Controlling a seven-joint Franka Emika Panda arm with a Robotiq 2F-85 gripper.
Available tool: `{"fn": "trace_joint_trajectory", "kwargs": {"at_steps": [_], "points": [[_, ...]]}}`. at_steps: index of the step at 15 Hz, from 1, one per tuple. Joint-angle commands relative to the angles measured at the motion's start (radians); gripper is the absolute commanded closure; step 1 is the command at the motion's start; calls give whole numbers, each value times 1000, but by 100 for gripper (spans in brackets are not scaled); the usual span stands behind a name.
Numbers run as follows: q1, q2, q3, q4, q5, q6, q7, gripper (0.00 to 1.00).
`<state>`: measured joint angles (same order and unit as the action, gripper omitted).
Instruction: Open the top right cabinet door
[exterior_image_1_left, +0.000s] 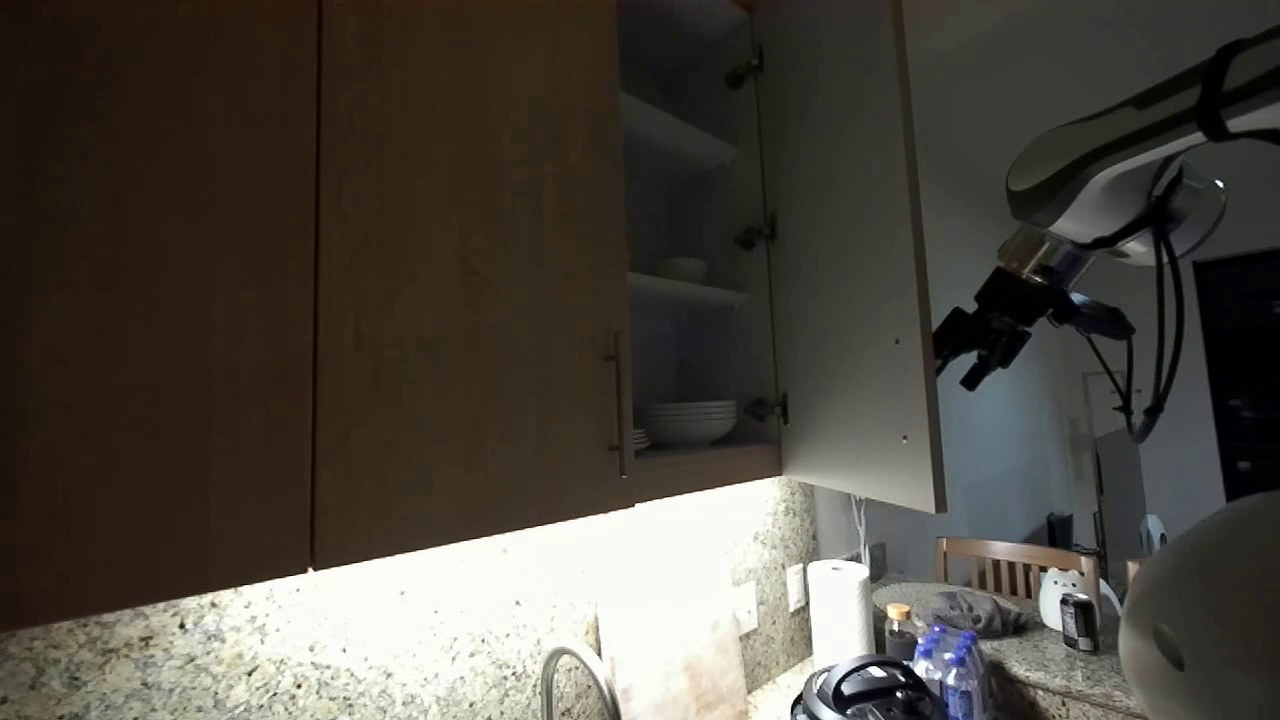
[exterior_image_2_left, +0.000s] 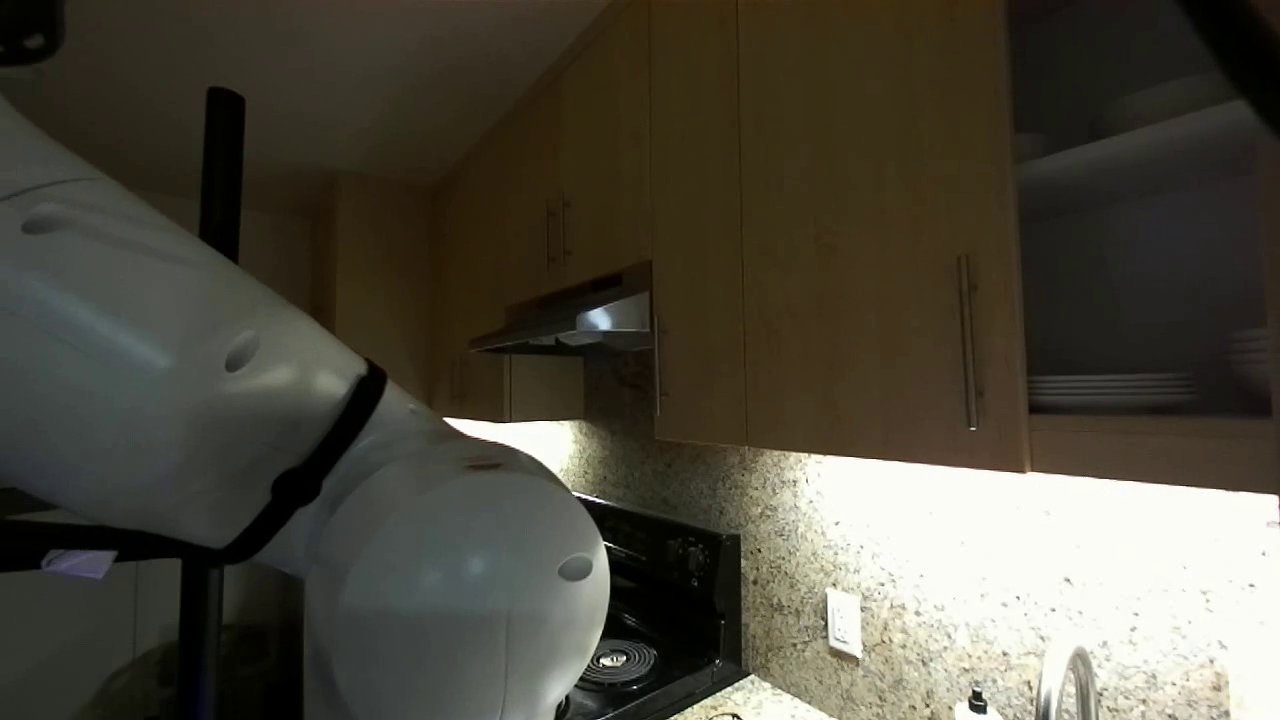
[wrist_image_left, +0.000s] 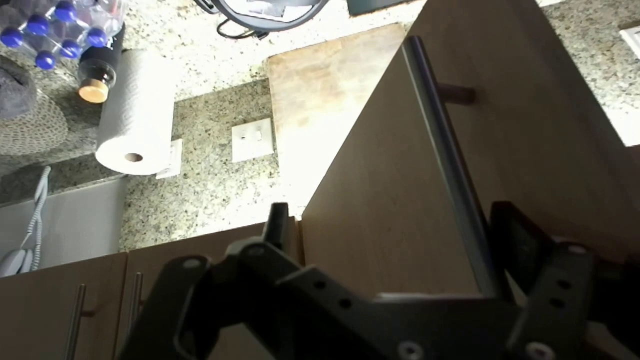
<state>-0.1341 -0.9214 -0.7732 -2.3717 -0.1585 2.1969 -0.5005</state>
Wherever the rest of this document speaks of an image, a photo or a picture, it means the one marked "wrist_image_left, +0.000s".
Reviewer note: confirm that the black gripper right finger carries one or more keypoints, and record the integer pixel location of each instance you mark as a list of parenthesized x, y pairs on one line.
[(560, 306)]

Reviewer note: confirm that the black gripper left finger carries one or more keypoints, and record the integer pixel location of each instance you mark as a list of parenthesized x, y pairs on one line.
[(320, 300)]

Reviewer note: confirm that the light wooden cutting board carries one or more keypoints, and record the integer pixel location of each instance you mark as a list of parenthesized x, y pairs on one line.
[(320, 101)]

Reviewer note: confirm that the white paper towel roll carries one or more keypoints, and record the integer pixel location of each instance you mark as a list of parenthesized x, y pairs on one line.
[(132, 112)]

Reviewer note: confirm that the black pressure cooker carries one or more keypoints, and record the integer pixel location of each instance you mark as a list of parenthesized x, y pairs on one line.
[(267, 11)]

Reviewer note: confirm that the dark bottle with cork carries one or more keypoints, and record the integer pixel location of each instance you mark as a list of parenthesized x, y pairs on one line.
[(101, 66)]

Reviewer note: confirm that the woven straw hat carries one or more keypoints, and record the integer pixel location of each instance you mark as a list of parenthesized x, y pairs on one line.
[(33, 127)]

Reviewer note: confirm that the water bottle pack blue caps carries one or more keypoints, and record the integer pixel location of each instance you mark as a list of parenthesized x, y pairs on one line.
[(60, 31)]

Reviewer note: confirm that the white wall outlet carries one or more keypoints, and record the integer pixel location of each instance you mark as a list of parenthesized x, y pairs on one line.
[(632, 42), (253, 141), (175, 160)]

